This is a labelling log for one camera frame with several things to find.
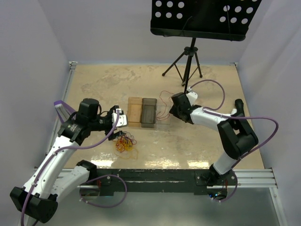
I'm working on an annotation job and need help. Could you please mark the white microphone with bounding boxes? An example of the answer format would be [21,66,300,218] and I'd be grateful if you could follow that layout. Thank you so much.
[231,108,237,116]

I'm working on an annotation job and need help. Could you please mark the black music stand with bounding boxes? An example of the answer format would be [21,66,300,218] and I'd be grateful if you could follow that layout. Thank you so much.
[150,0,261,88]

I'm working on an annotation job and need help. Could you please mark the orange transparent bin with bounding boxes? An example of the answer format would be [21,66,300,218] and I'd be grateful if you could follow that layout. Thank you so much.
[127,97,143,128]

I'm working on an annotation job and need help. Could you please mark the purple metronome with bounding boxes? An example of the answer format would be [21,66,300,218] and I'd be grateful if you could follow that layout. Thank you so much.
[54,100,76,124]

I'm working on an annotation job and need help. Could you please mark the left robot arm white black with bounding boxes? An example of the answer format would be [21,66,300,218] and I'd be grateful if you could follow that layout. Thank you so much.
[10,98,128,226]

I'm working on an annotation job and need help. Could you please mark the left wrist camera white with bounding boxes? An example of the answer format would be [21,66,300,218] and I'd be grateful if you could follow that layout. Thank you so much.
[111,108,128,128]

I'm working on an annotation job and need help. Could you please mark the red cable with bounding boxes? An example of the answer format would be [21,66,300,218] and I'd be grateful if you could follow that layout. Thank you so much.
[156,90,176,121]

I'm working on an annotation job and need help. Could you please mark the grey transparent bin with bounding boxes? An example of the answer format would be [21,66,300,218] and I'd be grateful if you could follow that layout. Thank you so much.
[140,98,157,128]

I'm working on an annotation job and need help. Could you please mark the clear transparent bin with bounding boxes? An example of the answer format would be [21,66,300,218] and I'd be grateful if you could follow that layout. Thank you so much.
[155,104,171,130]

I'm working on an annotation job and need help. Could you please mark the yellow red cable ball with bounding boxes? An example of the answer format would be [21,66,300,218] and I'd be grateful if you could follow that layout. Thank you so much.
[114,131,139,160]

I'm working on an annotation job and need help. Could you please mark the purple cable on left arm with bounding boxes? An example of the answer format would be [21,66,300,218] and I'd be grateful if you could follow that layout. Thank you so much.
[20,110,128,226]

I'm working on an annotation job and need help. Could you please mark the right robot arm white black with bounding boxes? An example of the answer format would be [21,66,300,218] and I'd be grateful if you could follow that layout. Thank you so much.
[169,91,259,186]

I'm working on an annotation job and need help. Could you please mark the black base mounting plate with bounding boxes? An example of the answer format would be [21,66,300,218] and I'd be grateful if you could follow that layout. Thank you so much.
[80,169,238,196]

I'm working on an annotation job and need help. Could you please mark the black microphone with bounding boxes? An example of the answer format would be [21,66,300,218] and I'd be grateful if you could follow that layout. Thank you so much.
[234,99,245,117]

